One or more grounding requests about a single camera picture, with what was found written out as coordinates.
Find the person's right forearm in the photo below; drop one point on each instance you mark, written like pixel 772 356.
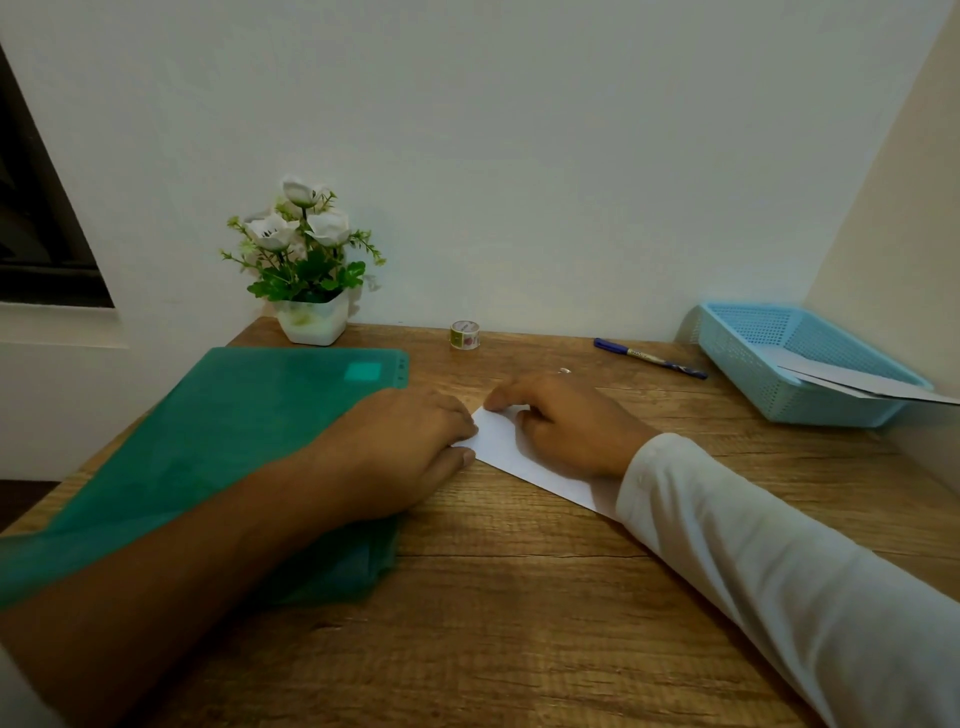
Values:
pixel 787 585

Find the white paper sheet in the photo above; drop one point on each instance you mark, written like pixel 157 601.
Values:
pixel 499 446

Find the green plastic folder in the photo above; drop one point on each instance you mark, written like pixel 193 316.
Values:
pixel 202 442

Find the light blue plastic basket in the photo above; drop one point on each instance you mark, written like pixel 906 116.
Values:
pixel 757 352

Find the white potted artificial flowers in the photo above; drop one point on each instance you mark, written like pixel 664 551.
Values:
pixel 304 262

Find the dark window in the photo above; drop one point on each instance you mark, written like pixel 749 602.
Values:
pixel 37 232

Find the person's left thumb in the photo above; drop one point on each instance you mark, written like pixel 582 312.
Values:
pixel 454 463

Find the small patterned tape roll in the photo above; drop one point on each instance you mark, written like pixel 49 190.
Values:
pixel 465 335

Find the person's left forearm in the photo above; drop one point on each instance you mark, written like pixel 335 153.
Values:
pixel 165 592

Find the person's right thumb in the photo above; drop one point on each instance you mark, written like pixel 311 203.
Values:
pixel 531 431

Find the person's right hand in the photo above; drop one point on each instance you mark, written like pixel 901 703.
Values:
pixel 581 431

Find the grey paper envelope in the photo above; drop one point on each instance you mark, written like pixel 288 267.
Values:
pixel 862 381

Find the person's left hand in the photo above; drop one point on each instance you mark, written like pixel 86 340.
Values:
pixel 390 457

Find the blue pen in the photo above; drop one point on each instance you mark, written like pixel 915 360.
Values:
pixel 649 358

